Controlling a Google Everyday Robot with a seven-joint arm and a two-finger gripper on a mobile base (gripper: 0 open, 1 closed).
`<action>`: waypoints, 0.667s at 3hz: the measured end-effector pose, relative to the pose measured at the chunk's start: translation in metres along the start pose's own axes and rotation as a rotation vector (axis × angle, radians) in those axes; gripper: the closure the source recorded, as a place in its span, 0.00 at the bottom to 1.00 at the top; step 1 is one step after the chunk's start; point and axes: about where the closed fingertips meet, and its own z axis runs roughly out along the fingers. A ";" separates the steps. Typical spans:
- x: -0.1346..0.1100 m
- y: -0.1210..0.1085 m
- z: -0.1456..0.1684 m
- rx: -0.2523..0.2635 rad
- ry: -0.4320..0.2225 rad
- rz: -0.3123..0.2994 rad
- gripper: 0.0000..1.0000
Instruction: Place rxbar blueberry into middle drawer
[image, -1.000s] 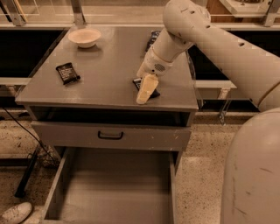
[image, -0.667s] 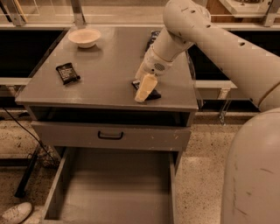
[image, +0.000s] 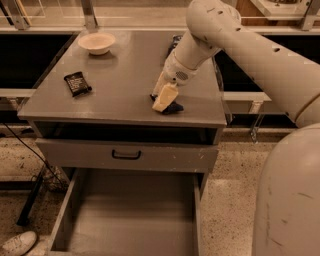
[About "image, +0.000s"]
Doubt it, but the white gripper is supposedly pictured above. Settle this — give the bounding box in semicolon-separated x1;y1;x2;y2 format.
152;50;197;108

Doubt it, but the grey top drawer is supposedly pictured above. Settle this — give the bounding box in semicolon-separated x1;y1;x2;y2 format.
36;139;218;173

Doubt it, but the blue chip bag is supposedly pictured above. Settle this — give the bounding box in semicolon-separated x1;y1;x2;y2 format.
167;35;182;55

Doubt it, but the wooden cabinet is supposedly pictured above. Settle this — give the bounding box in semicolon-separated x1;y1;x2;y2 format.
236;0;311;26

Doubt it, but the white shoe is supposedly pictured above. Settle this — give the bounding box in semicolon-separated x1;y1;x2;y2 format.
0;231;37;256

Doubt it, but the blue rxbar blueberry bar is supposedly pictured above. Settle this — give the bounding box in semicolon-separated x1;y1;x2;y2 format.
150;94;184;115

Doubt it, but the black snack bar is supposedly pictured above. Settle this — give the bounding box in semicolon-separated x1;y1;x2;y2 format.
64;71;92;97

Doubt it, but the black drawer handle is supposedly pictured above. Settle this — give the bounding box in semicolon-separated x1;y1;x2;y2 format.
111;149;142;160

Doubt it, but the black table leg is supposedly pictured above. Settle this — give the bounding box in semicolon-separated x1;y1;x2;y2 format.
16;169;44;226

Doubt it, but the grey drawer cabinet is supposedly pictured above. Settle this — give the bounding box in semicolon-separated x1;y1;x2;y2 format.
17;29;228;256

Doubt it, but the white bowl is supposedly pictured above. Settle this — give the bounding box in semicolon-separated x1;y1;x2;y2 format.
78;33;116;55

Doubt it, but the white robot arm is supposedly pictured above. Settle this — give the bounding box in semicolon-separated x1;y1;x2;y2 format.
151;0;320;256

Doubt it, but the grey open middle drawer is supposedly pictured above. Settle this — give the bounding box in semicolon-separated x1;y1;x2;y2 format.
48;169;202;256

